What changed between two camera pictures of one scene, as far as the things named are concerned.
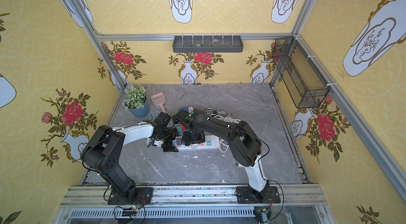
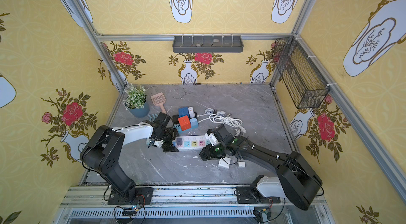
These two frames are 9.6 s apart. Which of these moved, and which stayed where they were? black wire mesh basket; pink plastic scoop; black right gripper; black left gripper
Moved: black right gripper
Stayed: black left gripper; black wire mesh basket; pink plastic scoop
